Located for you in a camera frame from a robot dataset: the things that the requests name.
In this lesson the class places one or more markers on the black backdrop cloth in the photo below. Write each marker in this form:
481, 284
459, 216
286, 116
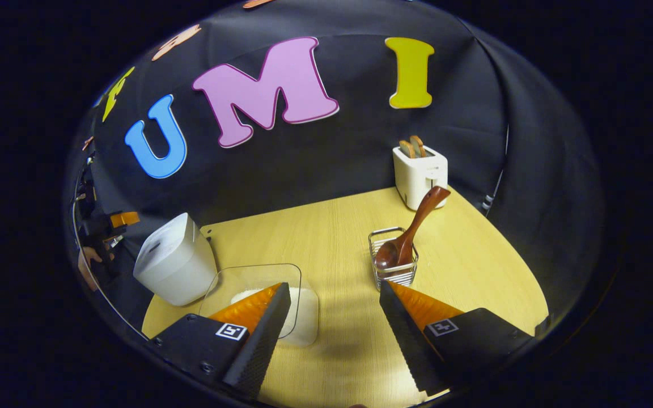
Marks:
332, 153

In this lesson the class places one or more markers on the brown wooden spoon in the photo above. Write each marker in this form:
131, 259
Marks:
411, 232

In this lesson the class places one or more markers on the brown cloth clip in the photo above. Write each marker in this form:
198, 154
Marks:
88, 143

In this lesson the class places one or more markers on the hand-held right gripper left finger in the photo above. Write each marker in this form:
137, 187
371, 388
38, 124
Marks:
264, 340

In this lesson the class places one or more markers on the white toaster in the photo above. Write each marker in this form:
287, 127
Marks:
420, 178

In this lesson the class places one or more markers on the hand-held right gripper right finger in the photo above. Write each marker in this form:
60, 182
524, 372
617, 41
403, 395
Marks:
406, 340

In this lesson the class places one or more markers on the brown bread slice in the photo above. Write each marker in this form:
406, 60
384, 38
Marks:
407, 150
418, 146

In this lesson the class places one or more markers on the clear plastic rice box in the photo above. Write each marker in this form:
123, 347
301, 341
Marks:
247, 277

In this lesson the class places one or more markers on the white rice cooker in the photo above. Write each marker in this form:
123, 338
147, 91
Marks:
176, 266

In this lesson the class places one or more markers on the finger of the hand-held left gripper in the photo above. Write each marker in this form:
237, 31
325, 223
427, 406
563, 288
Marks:
125, 219

